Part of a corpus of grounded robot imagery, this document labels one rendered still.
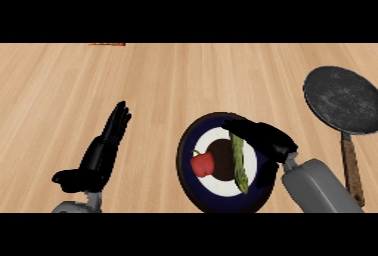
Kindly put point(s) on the dark grey frying pan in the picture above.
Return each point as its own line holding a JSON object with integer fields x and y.
{"x": 344, "y": 110}

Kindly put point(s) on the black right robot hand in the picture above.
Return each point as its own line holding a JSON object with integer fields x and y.
{"x": 268, "y": 138}

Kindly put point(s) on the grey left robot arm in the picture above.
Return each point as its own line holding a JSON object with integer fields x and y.
{"x": 81, "y": 204}

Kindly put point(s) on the dark blue and white plate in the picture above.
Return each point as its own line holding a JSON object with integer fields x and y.
{"x": 222, "y": 186}

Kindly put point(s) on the green squash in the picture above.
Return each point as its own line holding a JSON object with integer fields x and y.
{"x": 239, "y": 163}

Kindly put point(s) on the red bell pepper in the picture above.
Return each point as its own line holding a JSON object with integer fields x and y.
{"x": 203, "y": 164}

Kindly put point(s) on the orange brown object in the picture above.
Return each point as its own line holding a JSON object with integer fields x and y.
{"x": 107, "y": 44}

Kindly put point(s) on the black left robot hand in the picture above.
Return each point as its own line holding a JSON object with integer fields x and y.
{"x": 101, "y": 151}

